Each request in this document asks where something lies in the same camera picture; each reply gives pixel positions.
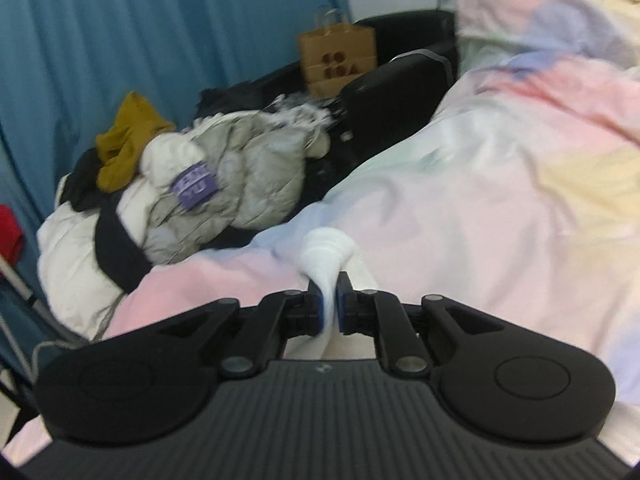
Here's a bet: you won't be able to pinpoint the red cloth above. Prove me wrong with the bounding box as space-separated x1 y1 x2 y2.
0 205 25 264

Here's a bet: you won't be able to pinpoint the brown paper bag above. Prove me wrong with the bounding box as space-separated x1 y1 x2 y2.
298 6 379 99

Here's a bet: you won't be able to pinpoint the pastel tie-dye pillow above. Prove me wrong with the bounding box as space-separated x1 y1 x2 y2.
456 0 640 69

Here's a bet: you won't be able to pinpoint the black cloth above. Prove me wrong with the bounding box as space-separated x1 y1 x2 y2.
62 147 154 294

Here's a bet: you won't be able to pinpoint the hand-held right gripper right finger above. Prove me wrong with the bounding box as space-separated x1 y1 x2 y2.
336 271 507 377

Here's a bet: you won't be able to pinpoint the blue curtain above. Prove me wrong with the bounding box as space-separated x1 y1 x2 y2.
0 0 352 311

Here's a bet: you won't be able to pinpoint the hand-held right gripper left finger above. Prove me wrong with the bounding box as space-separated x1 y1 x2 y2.
149 279 324 379

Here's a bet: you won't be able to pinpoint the grey jacket with purple label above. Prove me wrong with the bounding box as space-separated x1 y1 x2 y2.
142 92 334 266

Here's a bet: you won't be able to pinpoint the pastel tie-dye bed cover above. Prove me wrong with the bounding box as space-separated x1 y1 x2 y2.
0 52 640 466

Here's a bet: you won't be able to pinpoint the white drawstring pants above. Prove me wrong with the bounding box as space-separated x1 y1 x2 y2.
285 228 383 361

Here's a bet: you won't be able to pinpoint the white quilted jacket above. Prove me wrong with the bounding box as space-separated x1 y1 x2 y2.
37 134 202 342

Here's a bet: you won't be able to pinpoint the black armchair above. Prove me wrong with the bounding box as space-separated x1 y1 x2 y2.
197 9 459 197

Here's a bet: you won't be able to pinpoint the mustard yellow cloth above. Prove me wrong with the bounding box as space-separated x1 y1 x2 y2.
96 91 177 194

